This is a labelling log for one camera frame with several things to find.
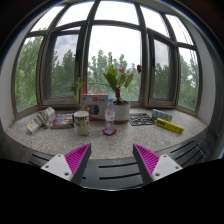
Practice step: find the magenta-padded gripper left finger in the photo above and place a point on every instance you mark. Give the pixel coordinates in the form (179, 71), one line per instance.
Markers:
(76, 159)

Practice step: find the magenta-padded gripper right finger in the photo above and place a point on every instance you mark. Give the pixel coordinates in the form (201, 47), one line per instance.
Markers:
(148, 160)

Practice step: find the clear plastic water bottle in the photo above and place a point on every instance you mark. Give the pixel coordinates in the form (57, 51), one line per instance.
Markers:
(109, 116)

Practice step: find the cream mug with black print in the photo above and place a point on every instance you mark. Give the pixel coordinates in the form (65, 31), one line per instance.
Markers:
(82, 123)

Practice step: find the long yellow box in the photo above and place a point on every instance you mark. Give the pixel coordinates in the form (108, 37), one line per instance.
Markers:
(169, 126)

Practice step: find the colourful flat book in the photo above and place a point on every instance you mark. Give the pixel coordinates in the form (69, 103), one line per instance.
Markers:
(62, 120)

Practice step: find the black grid mat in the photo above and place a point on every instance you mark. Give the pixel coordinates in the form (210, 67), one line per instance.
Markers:
(141, 119)

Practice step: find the potted plant in white pot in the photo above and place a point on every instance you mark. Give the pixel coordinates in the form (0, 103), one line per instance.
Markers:
(121, 111)

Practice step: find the white and red carton box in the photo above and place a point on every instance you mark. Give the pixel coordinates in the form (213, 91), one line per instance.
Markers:
(93, 105)

